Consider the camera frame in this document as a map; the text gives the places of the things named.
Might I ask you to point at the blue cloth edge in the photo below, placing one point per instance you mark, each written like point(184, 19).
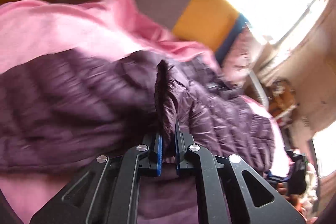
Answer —
point(231, 40)

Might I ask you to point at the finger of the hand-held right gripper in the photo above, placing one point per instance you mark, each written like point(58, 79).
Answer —
point(275, 178)

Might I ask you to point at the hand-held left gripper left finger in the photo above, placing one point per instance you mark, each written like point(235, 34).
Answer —
point(158, 158)

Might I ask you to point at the person's right hand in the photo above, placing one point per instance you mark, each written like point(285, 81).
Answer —
point(283, 188)

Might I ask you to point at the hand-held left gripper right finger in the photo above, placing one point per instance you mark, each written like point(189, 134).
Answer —
point(178, 161)

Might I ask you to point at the pink blanket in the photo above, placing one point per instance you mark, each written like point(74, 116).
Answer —
point(65, 29)

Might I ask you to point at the pink patterned quilt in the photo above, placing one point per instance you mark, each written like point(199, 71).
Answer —
point(241, 56)

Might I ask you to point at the purple puffer jacket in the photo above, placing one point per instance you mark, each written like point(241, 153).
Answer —
point(78, 98)

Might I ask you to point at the cluttered shelf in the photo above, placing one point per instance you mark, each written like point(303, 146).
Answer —
point(283, 103)

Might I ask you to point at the yellow cushion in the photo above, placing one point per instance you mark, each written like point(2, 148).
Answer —
point(207, 19)

